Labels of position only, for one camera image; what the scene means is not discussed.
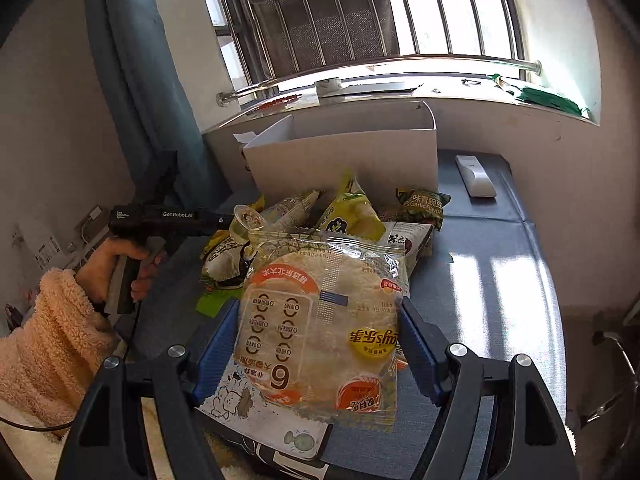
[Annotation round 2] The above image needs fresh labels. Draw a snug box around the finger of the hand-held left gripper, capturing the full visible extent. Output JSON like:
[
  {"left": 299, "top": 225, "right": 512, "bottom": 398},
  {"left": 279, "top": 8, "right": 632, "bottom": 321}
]
[{"left": 209, "top": 211, "right": 237, "bottom": 235}]

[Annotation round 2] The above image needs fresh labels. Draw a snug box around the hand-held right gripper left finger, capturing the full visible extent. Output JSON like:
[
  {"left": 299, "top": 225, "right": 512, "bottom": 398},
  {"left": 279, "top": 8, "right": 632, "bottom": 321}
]
[{"left": 55, "top": 297, "right": 241, "bottom": 480}]

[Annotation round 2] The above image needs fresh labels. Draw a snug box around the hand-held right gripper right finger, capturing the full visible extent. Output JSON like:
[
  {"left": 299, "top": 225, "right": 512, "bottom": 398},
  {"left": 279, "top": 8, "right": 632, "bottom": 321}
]
[{"left": 397, "top": 297, "right": 583, "bottom": 480}]

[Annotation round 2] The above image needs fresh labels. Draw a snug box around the clear jelly cup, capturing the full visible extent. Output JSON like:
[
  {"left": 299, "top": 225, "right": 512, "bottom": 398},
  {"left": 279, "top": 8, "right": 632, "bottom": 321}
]
[{"left": 230, "top": 204, "right": 268, "bottom": 246}]

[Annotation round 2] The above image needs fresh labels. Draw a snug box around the white black print snack packet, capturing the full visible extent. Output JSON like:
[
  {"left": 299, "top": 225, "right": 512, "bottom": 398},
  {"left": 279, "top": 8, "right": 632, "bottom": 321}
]
[{"left": 200, "top": 230, "right": 256, "bottom": 288}]

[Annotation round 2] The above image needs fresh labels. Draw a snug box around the light green snack packet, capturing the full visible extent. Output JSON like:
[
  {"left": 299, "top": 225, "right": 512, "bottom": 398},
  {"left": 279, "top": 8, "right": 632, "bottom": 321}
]
[{"left": 196, "top": 282, "right": 241, "bottom": 317}]

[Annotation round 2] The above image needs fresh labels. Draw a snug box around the white striped snack packet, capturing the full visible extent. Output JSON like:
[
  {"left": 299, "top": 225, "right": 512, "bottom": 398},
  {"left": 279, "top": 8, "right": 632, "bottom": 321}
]
[{"left": 260, "top": 190, "right": 321, "bottom": 233}]

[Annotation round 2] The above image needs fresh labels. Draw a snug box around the clear rice cracker packet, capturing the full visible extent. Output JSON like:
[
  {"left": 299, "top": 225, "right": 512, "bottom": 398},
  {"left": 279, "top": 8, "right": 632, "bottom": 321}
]
[{"left": 232, "top": 230, "right": 406, "bottom": 433}]

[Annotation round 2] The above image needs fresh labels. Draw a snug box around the brown white snack packet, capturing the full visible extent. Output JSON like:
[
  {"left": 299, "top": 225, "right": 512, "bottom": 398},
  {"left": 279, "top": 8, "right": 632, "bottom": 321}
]
[{"left": 380, "top": 220, "right": 435, "bottom": 281}]

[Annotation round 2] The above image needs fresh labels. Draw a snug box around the yellow green chip bag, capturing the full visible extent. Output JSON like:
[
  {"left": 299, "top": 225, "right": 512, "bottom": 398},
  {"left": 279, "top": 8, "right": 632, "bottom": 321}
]
[{"left": 315, "top": 172, "right": 388, "bottom": 241}]

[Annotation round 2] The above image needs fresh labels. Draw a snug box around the white cardboard box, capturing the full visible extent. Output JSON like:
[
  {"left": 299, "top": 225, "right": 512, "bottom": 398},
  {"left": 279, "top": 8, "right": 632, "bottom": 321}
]
[{"left": 242, "top": 101, "right": 438, "bottom": 211}]

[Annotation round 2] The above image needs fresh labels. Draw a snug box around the dark green pea packet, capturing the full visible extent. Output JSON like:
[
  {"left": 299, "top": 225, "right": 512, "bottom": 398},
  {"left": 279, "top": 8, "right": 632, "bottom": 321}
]
[{"left": 395, "top": 187, "right": 451, "bottom": 231}]

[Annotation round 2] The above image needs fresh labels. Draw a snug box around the person's left hand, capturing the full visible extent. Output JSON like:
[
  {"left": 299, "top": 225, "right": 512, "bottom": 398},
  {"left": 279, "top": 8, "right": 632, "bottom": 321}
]
[{"left": 74, "top": 236, "right": 167, "bottom": 307}]

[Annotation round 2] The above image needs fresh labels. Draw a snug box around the phone with cartoon case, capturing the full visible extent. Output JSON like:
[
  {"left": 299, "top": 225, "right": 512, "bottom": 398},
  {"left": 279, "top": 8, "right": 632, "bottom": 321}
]
[{"left": 197, "top": 355, "right": 333, "bottom": 461}]

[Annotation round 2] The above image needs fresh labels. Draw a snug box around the white power strip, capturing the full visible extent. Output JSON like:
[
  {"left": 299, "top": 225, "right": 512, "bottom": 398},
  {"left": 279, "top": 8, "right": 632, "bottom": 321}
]
[{"left": 30, "top": 204, "right": 107, "bottom": 272}]

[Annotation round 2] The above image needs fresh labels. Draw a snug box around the orange stick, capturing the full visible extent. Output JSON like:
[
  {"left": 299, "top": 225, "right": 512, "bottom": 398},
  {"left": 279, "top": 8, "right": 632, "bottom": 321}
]
[{"left": 250, "top": 94, "right": 303, "bottom": 113}]

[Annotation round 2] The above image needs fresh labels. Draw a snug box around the blue curtain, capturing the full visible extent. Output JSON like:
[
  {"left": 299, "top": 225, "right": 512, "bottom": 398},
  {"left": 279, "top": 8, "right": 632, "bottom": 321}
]
[{"left": 85, "top": 0, "right": 236, "bottom": 221}]

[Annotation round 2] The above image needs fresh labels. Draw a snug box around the white remote control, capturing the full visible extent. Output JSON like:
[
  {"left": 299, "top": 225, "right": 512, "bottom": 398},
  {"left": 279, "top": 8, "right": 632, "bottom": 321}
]
[{"left": 455, "top": 155, "right": 498, "bottom": 198}]

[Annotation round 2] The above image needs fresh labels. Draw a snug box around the grey flat sheet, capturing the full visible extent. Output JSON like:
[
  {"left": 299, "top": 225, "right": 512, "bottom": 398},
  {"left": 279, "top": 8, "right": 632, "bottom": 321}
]
[{"left": 345, "top": 84, "right": 417, "bottom": 94}]

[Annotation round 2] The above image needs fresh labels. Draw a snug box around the steel window guard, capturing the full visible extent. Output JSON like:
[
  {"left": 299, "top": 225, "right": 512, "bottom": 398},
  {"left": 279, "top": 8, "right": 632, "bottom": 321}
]
[{"left": 207, "top": 0, "right": 543, "bottom": 107}]

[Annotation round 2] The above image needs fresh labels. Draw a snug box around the green plastic bag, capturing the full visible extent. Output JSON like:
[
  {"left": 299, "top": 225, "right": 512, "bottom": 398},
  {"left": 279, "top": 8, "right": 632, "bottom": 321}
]
[{"left": 492, "top": 74, "right": 588, "bottom": 120}]

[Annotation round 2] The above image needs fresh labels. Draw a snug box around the metal chair frame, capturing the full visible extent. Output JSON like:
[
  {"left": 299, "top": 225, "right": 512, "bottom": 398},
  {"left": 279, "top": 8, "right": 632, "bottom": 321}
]
[{"left": 565, "top": 305, "right": 640, "bottom": 441}]

